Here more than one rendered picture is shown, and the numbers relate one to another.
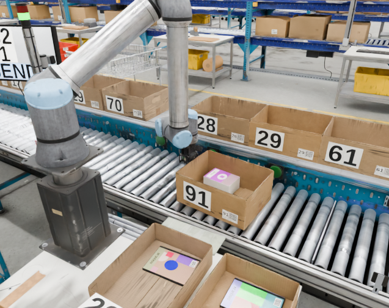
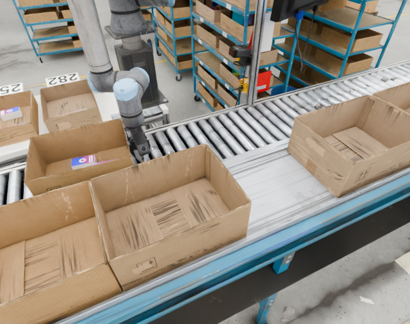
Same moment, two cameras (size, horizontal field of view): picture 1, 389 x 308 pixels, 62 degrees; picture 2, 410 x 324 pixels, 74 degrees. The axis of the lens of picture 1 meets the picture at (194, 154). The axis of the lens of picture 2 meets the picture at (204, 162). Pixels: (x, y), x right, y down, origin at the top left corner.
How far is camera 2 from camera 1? 2.36 m
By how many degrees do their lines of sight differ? 92
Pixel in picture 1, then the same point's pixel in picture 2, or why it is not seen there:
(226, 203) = (58, 142)
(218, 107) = (235, 224)
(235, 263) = (24, 129)
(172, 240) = (84, 119)
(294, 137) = (1, 218)
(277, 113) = (83, 283)
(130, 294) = (79, 101)
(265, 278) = not seen: outside the picture
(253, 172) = (59, 182)
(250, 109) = (156, 253)
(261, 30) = not seen: outside the picture
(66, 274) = not seen: hidden behind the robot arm
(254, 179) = not seen: hidden behind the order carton
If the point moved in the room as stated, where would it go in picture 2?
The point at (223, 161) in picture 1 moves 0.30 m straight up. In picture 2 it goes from (107, 170) to (82, 104)
